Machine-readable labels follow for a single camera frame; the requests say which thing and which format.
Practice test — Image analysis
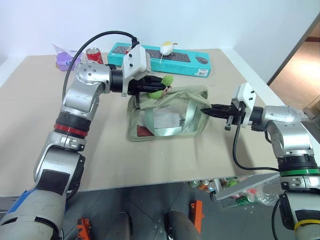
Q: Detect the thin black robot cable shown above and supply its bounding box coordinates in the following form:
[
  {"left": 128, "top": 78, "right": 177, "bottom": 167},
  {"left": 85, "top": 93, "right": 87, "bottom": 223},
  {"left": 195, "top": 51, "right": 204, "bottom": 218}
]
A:
[{"left": 271, "top": 199, "right": 282, "bottom": 240}]

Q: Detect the dark rounded shape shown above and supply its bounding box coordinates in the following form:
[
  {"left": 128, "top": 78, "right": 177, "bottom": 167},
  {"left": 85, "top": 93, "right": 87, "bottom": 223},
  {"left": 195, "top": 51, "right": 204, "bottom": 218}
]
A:
[{"left": 164, "top": 210, "right": 204, "bottom": 240}]

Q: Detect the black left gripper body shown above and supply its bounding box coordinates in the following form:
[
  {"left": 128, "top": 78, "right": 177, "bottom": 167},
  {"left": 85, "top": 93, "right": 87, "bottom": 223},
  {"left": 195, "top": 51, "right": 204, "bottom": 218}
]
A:
[{"left": 128, "top": 75, "right": 155, "bottom": 111}]

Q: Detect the clear bag of cans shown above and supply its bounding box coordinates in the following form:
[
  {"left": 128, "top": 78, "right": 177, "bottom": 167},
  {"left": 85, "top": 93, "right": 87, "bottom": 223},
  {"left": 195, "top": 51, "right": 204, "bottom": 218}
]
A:
[{"left": 231, "top": 183, "right": 279, "bottom": 208}]

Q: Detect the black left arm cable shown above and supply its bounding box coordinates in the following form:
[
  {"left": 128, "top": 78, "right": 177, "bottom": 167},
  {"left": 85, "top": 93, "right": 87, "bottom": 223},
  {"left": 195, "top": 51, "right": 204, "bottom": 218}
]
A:
[{"left": 62, "top": 30, "right": 140, "bottom": 106}]

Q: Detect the orange plastic tool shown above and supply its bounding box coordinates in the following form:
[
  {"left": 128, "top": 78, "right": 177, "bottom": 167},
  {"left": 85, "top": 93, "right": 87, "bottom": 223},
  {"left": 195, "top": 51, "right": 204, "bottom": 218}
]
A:
[
  {"left": 75, "top": 216, "right": 92, "bottom": 240},
  {"left": 189, "top": 199, "right": 204, "bottom": 234}
]

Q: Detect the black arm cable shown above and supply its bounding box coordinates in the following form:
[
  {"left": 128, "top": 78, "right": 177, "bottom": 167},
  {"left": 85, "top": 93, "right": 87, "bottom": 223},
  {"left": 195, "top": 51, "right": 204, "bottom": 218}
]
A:
[
  {"left": 232, "top": 117, "right": 281, "bottom": 173},
  {"left": 62, "top": 30, "right": 140, "bottom": 106}
]

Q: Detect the green zip pouch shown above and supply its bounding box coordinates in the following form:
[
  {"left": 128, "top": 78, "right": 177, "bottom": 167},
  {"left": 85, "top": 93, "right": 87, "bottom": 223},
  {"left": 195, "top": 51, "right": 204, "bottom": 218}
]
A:
[{"left": 126, "top": 84, "right": 212, "bottom": 144}]

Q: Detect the brown wooden door panel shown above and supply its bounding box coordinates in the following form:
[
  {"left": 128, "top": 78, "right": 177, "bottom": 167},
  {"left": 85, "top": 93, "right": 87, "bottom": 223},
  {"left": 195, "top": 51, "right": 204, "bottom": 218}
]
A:
[{"left": 266, "top": 17, "right": 320, "bottom": 121}]

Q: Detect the white yellow plush toy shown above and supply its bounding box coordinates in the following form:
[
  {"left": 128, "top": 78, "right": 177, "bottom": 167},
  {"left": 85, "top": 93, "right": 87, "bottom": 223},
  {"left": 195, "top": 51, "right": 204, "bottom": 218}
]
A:
[{"left": 159, "top": 40, "right": 180, "bottom": 58}]

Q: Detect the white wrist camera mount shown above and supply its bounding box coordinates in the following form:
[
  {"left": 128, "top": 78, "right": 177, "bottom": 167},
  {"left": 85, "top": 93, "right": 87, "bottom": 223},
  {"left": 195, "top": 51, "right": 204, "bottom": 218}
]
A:
[
  {"left": 121, "top": 44, "right": 152, "bottom": 97},
  {"left": 230, "top": 82, "right": 257, "bottom": 127}
]

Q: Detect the teal keyboard box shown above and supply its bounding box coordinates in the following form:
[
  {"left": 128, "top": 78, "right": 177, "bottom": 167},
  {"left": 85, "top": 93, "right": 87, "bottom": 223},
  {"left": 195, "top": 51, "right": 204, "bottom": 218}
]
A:
[{"left": 107, "top": 42, "right": 213, "bottom": 79}]

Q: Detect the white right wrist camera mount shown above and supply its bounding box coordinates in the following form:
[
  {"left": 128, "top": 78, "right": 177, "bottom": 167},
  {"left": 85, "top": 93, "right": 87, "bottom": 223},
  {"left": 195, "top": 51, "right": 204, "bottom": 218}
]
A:
[{"left": 230, "top": 82, "right": 257, "bottom": 127}]

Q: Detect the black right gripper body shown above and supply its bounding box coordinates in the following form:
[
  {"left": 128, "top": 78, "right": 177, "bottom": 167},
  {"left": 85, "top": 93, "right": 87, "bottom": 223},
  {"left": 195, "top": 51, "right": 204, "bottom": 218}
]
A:
[{"left": 223, "top": 102, "right": 244, "bottom": 131}]

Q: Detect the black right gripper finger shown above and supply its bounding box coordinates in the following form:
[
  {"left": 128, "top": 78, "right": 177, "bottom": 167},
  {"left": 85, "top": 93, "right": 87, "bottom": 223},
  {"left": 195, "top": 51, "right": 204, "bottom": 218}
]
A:
[
  {"left": 204, "top": 111, "right": 229, "bottom": 120},
  {"left": 200, "top": 105, "right": 230, "bottom": 114}
]

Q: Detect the purple plastic bag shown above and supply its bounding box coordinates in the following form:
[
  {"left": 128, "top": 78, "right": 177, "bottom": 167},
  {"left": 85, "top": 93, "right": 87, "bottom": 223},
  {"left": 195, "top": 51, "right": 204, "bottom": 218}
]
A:
[{"left": 51, "top": 42, "right": 84, "bottom": 72}]

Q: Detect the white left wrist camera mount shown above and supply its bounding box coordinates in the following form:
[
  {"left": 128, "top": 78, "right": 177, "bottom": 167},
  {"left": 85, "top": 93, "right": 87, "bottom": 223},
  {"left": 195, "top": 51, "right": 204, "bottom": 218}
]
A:
[{"left": 121, "top": 44, "right": 152, "bottom": 97}]

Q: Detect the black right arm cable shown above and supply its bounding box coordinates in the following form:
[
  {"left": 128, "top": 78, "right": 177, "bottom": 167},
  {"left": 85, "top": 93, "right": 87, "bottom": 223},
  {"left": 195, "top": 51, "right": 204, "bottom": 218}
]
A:
[{"left": 232, "top": 117, "right": 281, "bottom": 173}]

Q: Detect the grey flat panel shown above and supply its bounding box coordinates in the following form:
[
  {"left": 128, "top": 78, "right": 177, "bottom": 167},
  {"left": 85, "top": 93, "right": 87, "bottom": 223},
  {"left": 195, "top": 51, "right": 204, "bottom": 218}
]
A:
[{"left": 214, "top": 172, "right": 282, "bottom": 201}]

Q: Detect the red soda can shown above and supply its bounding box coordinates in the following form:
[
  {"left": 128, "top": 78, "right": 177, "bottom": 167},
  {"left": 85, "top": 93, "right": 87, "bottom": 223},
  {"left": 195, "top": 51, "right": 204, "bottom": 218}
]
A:
[{"left": 85, "top": 47, "right": 104, "bottom": 65}]

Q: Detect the green plush keychain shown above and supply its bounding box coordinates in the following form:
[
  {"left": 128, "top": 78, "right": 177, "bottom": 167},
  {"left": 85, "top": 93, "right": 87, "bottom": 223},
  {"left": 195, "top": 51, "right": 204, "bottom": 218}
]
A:
[{"left": 145, "top": 74, "right": 176, "bottom": 100}]

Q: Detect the white paper slip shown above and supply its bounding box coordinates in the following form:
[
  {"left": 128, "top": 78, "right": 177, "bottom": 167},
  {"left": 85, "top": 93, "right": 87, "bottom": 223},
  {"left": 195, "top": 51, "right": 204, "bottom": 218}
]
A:
[{"left": 152, "top": 111, "right": 182, "bottom": 129}]

